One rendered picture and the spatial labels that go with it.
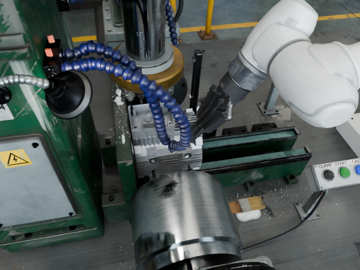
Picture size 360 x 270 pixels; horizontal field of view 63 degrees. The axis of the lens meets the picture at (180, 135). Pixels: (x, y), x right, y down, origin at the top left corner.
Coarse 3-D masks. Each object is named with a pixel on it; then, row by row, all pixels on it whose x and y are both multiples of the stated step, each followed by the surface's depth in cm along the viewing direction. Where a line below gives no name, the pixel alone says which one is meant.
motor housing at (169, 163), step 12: (192, 120) 89; (156, 144) 86; (192, 144) 88; (144, 156) 86; (168, 156) 86; (180, 156) 87; (192, 156) 88; (144, 168) 86; (156, 168) 88; (168, 168) 89; (180, 168) 90
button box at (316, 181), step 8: (344, 160) 84; (352, 160) 84; (312, 168) 83; (320, 168) 83; (328, 168) 83; (336, 168) 83; (352, 168) 84; (312, 176) 83; (320, 176) 82; (336, 176) 82; (352, 176) 83; (312, 184) 84; (320, 184) 81; (328, 184) 81; (336, 184) 82; (344, 184) 82; (352, 184) 83
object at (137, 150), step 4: (196, 140) 86; (200, 140) 86; (196, 144) 86; (200, 144) 86; (136, 148) 83; (140, 148) 83; (136, 152) 83; (140, 152) 83; (192, 168) 96; (196, 168) 95; (144, 176) 93
